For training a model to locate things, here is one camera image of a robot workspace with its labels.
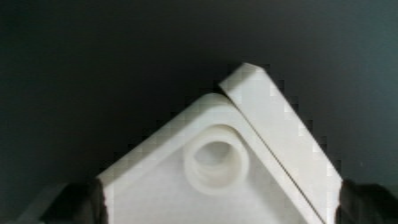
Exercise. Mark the white desk top tray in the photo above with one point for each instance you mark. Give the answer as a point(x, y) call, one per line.
point(229, 167)

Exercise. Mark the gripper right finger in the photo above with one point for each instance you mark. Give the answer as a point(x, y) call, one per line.
point(368, 204)

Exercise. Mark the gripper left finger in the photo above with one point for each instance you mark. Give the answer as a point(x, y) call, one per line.
point(70, 204)

